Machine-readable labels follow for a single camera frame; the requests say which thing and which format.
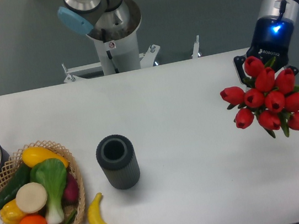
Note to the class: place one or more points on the purple red onion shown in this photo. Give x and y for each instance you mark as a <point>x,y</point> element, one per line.
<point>71,191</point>

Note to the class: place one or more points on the red tulip bouquet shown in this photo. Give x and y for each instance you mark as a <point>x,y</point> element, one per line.
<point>271,99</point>

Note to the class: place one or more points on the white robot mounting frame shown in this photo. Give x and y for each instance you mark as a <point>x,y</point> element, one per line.
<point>152,57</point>

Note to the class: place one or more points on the yellow bell pepper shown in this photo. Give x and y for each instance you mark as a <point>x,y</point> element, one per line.
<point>11,213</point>

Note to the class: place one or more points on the green bok choy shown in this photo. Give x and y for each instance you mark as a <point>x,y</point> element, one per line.
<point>51,174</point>

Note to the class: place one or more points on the cream round radish slice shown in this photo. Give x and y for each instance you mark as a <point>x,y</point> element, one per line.
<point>31,198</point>

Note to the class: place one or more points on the woven wicker basket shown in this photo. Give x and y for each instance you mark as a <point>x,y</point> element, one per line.
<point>15,160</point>

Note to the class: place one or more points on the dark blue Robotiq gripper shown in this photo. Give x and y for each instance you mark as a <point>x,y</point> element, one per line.
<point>271,38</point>

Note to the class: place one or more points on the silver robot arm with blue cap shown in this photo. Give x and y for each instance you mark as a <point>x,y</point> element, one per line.
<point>112,26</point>

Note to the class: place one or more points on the dark green cucumber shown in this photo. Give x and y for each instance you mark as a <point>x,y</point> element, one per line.
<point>21,177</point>

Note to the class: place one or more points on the yellow squash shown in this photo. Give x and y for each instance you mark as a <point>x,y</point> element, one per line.
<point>35,155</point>

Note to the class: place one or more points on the dark grey ribbed vase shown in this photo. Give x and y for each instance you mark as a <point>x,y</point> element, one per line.
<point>116,156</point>

